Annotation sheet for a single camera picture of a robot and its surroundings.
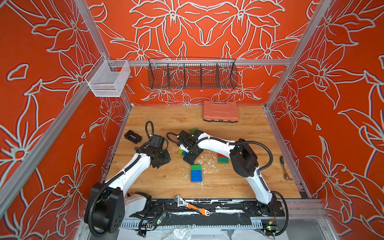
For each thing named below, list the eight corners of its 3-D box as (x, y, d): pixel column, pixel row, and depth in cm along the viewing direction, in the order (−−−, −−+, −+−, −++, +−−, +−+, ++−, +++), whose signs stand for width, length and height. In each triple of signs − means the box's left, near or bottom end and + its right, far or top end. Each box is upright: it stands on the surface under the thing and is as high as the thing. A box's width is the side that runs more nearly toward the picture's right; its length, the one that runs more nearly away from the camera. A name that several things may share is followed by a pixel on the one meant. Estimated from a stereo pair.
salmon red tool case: (203, 122, 110) (204, 118, 107) (202, 104, 123) (202, 100, 119) (239, 122, 110) (241, 118, 106) (234, 104, 123) (235, 100, 119)
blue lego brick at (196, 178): (191, 182, 83) (191, 180, 80) (191, 176, 85) (191, 174, 82) (202, 182, 83) (202, 180, 80) (201, 176, 85) (202, 174, 82)
